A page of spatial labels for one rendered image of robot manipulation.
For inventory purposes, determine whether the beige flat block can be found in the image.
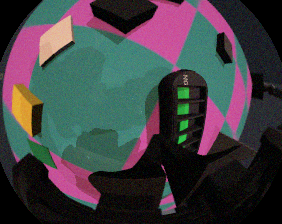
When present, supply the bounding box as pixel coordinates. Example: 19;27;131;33
39;15;76;68

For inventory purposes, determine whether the orange rectangular block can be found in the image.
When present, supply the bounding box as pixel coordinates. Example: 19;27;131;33
11;84;43;137

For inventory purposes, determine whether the dark green flat panel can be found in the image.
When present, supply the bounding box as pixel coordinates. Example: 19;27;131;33
27;139;57;169

